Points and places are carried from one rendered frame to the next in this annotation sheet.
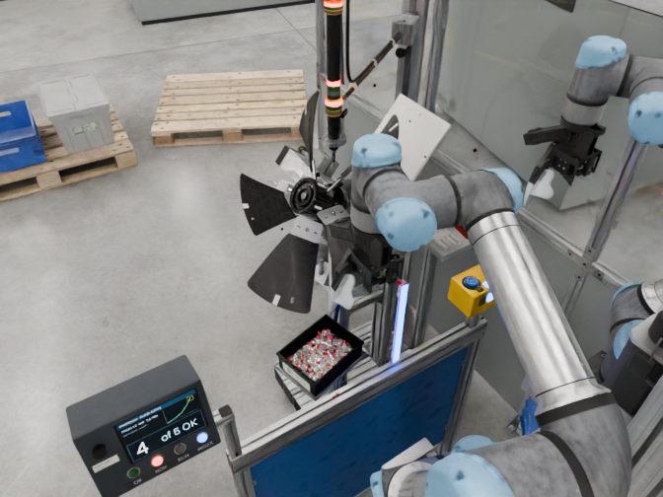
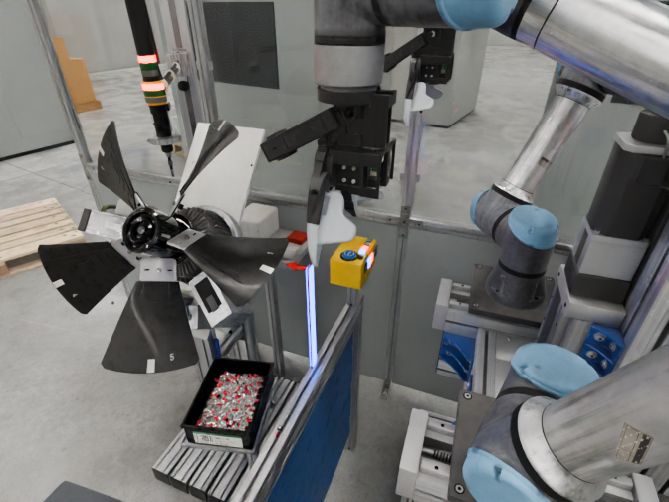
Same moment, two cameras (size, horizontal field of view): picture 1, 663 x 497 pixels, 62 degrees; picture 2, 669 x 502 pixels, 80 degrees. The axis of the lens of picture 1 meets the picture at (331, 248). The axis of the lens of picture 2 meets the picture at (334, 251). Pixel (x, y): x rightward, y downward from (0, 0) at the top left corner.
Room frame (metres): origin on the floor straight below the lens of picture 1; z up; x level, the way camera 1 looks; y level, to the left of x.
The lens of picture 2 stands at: (0.35, 0.23, 1.71)
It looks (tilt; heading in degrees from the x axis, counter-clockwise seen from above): 32 degrees down; 323
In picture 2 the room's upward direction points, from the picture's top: straight up
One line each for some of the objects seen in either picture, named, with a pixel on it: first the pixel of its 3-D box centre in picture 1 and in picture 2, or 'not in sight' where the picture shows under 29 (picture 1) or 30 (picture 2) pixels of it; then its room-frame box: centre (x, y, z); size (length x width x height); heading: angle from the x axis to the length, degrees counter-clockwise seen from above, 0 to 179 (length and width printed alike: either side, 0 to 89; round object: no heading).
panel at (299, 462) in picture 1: (364, 449); (307, 482); (0.94, -0.11, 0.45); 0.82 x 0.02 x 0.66; 122
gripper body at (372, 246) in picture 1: (373, 250); (353, 141); (0.72, -0.07, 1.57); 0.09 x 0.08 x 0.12; 32
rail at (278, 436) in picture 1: (369, 387); (302, 404); (0.94, -0.11, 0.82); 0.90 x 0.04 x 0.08; 122
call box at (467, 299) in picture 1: (479, 289); (353, 262); (1.15, -0.45, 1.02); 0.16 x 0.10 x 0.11; 122
